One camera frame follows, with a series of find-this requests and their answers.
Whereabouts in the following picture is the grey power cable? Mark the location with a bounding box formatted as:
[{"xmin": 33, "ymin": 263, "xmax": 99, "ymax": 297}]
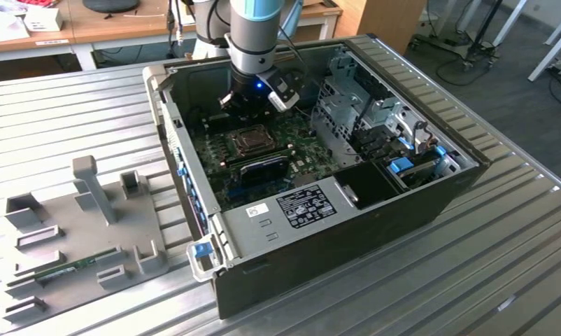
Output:
[{"xmin": 412, "ymin": 120, "xmax": 438, "ymax": 155}]

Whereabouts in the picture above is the black cable loop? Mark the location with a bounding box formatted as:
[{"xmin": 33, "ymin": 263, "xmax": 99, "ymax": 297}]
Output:
[{"xmin": 184, "ymin": 104, "xmax": 206, "ymax": 125}]

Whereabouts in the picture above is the black wheeled stand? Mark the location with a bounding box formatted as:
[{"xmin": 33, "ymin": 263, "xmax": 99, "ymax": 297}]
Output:
[{"xmin": 456, "ymin": 0, "xmax": 504, "ymax": 71}]

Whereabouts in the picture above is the small black camera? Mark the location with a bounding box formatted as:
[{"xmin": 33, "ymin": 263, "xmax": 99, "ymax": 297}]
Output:
[{"xmin": 216, "ymin": 90, "xmax": 238, "ymax": 110}]

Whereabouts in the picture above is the green RAM stick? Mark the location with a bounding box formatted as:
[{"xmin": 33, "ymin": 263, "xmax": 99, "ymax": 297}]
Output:
[
  {"xmin": 33, "ymin": 248, "xmax": 117, "ymax": 283},
  {"xmin": 222, "ymin": 149, "xmax": 294, "ymax": 168}
]

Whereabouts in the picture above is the grey parts rack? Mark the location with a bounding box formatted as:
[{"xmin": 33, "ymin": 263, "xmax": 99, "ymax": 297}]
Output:
[{"xmin": 1, "ymin": 155, "xmax": 171, "ymax": 325}]

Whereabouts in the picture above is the green motherboard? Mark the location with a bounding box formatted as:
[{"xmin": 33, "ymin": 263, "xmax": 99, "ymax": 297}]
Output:
[{"xmin": 188, "ymin": 108, "xmax": 355, "ymax": 207}]

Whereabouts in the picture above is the CPU with silver top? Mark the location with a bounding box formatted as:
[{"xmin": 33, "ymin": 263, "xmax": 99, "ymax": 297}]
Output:
[{"xmin": 239, "ymin": 132, "xmax": 266, "ymax": 148}]

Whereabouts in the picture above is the white plastic bag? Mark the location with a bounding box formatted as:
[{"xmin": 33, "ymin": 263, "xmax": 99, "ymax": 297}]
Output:
[{"xmin": 0, "ymin": 6, "xmax": 31, "ymax": 46}]

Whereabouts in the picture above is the white table leg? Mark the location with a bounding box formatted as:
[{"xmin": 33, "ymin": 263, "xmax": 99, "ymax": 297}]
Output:
[
  {"xmin": 491, "ymin": 0, "xmax": 527, "ymax": 48},
  {"xmin": 526, "ymin": 17, "xmax": 561, "ymax": 83}
]

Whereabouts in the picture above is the metal drive cage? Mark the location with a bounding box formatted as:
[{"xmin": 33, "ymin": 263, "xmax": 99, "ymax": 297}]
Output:
[{"xmin": 312, "ymin": 47, "xmax": 466, "ymax": 176}]

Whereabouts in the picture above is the graphics card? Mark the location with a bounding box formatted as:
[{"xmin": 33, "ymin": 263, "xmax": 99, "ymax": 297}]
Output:
[{"xmin": 236, "ymin": 156, "xmax": 291, "ymax": 189}]

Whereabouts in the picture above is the wooden cabinet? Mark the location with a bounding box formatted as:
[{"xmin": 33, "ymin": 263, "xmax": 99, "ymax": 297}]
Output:
[{"xmin": 334, "ymin": 0, "xmax": 424, "ymax": 55}]

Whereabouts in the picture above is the blue case latch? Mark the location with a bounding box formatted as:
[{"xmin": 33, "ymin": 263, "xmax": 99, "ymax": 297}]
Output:
[{"xmin": 190, "ymin": 243, "xmax": 214, "ymax": 262}]

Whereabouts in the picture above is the blue expansion slot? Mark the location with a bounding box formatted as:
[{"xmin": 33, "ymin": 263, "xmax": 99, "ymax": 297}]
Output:
[{"xmin": 226, "ymin": 187, "xmax": 254, "ymax": 202}]

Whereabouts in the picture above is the wooden desk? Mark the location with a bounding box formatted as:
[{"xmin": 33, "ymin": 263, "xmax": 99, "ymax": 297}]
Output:
[{"xmin": 0, "ymin": 0, "xmax": 343, "ymax": 74}]

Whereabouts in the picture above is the blue disk carrier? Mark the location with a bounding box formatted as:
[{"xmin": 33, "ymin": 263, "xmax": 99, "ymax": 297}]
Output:
[{"xmin": 384, "ymin": 157, "xmax": 415, "ymax": 176}]

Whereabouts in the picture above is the white grey webcam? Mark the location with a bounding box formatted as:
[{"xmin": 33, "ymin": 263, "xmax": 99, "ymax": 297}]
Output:
[{"xmin": 255, "ymin": 71, "xmax": 302, "ymax": 113}]

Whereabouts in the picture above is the open black PC case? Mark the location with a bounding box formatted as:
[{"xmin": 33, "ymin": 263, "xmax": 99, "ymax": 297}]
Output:
[{"xmin": 140, "ymin": 34, "xmax": 491, "ymax": 320}]

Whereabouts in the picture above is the CPU socket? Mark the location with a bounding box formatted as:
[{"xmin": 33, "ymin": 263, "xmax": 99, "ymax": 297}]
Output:
[{"xmin": 226, "ymin": 125, "xmax": 282, "ymax": 158}]

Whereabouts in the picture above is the metal socket cover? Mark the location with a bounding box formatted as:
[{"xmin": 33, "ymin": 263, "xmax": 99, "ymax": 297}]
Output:
[{"xmin": 230, "ymin": 126, "xmax": 279, "ymax": 157}]

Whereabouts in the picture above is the grey power supply unit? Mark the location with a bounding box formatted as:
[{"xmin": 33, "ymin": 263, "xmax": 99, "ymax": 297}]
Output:
[{"xmin": 210, "ymin": 176, "xmax": 358, "ymax": 262}]

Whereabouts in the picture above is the dark round object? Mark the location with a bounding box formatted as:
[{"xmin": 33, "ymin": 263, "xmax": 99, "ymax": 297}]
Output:
[{"xmin": 82, "ymin": 0, "xmax": 140, "ymax": 13}]

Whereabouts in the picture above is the white cardboard box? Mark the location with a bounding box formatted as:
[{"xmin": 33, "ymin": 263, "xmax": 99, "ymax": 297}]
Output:
[{"xmin": 22, "ymin": 7, "xmax": 65, "ymax": 33}]

